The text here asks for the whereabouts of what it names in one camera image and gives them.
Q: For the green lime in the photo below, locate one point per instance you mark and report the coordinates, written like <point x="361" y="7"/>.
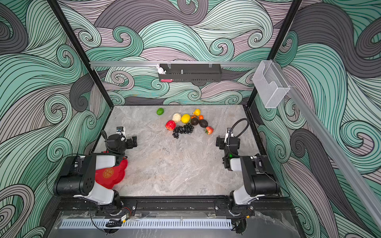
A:
<point x="160" y="111"/>

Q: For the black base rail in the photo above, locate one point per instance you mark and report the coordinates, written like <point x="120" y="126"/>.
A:
<point x="219" y="205"/>

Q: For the small yellow citrus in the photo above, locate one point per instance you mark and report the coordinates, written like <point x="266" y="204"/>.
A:
<point x="197" y="112"/>

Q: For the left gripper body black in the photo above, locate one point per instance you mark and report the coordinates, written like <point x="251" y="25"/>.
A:
<point x="131" y="142"/>

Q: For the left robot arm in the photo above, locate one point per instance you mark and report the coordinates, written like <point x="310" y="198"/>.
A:
<point x="92" y="177"/>

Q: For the white perforated cable duct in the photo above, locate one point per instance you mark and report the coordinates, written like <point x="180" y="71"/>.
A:
<point x="149" y="224"/>

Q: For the yellow lemon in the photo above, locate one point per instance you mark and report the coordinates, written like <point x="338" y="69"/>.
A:
<point x="185" y="118"/>

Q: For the clear plastic wall bin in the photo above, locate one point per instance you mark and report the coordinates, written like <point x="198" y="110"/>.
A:
<point x="271" y="83"/>

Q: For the white rabbit figurine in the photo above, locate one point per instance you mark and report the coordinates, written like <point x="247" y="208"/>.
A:
<point x="160" y="69"/>

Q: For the dark avocado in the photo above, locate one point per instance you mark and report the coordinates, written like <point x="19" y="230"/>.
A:
<point x="203" y="123"/>

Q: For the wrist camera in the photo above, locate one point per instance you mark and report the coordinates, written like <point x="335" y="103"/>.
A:
<point x="120" y="130"/>
<point x="229" y="133"/>

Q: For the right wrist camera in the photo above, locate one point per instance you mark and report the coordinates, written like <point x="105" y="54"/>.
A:
<point x="229" y="133"/>

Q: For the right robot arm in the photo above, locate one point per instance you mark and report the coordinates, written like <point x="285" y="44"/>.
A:
<point x="258" y="178"/>

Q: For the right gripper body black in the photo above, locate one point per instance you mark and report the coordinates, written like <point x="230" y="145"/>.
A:
<point x="222" y="142"/>

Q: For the black wall shelf tray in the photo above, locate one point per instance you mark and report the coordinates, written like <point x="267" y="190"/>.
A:
<point x="198" y="74"/>

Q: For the red apple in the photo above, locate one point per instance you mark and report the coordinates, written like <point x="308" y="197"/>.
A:
<point x="170" y="125"/>

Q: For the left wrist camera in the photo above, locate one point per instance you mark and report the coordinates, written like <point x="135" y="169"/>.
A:
<point x="120" y="130"/>

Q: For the black grape bunch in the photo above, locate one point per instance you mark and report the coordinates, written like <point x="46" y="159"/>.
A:
<point x="186" y="129"/>

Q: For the aluminium rail right wall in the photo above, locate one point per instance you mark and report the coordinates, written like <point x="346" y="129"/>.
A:
<point x="303" y="97"/>

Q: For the red flower-shaped bowl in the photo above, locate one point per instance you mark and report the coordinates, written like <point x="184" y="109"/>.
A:
<point x="109" y="177"/>

